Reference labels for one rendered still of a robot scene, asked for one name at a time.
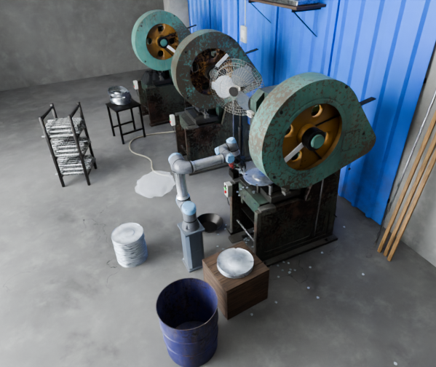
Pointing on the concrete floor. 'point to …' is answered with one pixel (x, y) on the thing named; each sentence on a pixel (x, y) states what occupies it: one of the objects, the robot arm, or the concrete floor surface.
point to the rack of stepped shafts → (68, 143)
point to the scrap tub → (188, 320)
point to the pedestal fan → (236, 83)
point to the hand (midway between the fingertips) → (244, 172)
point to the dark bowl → (210, 222)
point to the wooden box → (237, 285)
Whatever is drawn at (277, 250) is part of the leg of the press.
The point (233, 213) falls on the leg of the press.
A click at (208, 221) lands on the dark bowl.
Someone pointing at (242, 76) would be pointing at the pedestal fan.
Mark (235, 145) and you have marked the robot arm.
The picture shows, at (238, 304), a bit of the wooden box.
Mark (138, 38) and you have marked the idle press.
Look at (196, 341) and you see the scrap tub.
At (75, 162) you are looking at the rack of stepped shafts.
